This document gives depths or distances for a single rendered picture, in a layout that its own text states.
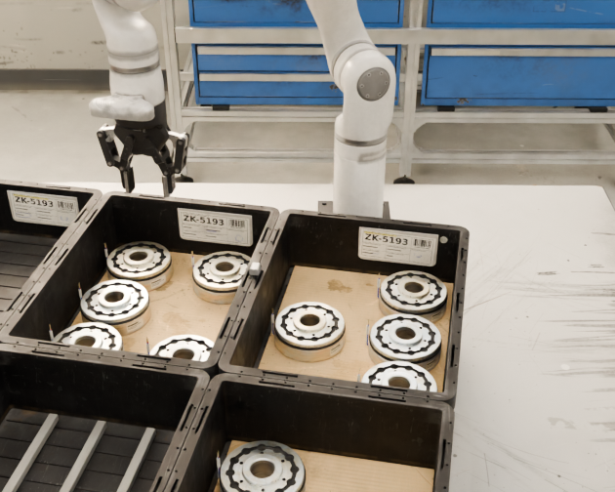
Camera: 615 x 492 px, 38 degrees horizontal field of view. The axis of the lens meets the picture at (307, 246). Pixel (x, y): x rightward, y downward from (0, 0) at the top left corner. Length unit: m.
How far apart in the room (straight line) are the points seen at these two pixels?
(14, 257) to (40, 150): 2.20
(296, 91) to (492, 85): 0.69
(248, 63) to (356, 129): 1.69
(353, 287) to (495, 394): 0.28
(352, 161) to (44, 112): 2.67
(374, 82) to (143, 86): 0.41
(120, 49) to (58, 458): 0.54
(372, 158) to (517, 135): 2.31
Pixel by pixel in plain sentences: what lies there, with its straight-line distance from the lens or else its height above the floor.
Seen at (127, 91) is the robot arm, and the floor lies 1.17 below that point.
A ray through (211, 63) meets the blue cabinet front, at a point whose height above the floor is 0.47.
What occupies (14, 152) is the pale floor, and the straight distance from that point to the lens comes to 3.79.
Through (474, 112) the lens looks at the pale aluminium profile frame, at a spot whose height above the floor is 0.30.
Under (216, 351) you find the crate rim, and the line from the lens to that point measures 1.17.
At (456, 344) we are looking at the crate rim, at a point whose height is 0.93.
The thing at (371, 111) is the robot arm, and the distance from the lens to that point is 1.53.
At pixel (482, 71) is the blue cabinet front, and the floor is 0.45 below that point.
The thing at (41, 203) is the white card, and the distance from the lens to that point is 1.59.
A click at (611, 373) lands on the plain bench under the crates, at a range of 1.56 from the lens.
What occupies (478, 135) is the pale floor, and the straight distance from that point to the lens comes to 3.81.
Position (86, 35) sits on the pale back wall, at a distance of 4.19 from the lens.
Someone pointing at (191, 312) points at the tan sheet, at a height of 0.83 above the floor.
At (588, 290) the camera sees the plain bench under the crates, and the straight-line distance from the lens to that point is 1.73.
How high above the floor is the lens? 1.68
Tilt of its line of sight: 34 degrees down
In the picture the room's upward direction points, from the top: straight up
